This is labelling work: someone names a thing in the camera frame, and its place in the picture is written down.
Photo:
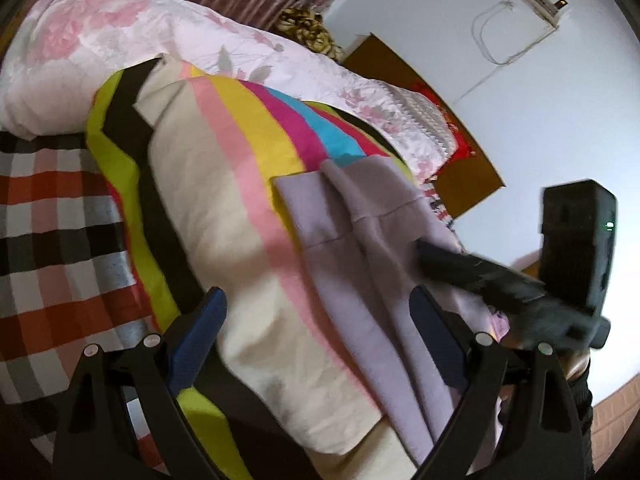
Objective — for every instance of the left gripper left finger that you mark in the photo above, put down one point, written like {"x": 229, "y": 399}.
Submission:
{"x": 96, "y": 438}

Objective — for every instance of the dark wooden headboard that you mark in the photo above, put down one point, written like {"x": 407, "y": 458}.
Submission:
{"x": 415, "y": 127}

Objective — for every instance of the leopard print blanket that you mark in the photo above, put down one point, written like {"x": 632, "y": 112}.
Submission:
{"x": 306, "y": 28}

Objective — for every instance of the plaid checkered sheet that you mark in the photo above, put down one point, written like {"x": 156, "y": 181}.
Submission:
{"x": 66, "y": 282}

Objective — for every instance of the striped multicolour bed sheet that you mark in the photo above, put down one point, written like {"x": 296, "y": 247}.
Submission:
{"x": 191, "y": 159}

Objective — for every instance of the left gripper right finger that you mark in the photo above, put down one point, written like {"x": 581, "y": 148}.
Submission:
{"x": 516, "y": 418}

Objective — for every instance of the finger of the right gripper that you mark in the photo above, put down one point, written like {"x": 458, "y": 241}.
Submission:
{"x": 500, "y": 287}

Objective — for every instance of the red embroidered pillow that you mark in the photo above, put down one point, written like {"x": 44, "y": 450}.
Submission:
{"x": 464, "y": 149}

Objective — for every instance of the lilac fleece pants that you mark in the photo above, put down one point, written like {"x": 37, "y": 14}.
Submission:
{"x": 358, "y": 227}

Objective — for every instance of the pink floral quilt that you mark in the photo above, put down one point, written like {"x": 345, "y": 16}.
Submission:
{"x": 64, "y": 51}

